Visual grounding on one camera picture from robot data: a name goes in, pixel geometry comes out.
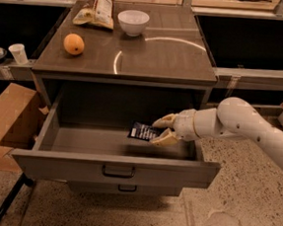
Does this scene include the black metal stand leg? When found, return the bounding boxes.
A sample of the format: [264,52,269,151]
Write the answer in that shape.
[0,173,35,221]

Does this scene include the chip bag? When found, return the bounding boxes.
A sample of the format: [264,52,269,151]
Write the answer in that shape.
[72,0,114,29]

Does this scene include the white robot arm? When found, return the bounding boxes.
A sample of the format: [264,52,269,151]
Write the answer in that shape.
[150,97,283,171]

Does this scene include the dark blue rxbar wrapper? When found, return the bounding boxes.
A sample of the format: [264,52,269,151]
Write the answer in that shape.
[127,121,162,141]

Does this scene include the orange fruit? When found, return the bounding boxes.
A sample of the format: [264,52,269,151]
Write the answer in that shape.
[63,34,84,56]

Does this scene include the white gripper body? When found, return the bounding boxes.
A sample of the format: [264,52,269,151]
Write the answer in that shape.
[173,109,199,142]

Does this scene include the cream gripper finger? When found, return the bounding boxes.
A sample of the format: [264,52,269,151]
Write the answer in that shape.
[150,128,178,147]
[152,113,176,128]

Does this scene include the grey open top drawer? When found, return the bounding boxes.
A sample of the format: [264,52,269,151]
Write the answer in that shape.
[12,81,220,188]

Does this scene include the white paper cup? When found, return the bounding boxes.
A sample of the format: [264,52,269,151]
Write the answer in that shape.
[9,43,29,65]

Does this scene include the grey lower drawer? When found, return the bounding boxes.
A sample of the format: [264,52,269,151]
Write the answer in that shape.
[67,181,182,196]

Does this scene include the grey drawer cabinet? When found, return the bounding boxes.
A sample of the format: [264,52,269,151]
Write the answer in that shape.
[28,0,225,125]

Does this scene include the white bowl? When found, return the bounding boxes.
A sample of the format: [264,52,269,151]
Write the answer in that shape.
[117,10,150,37]

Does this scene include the brown cardboard box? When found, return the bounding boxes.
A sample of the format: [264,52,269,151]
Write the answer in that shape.
[0,83,48,173]

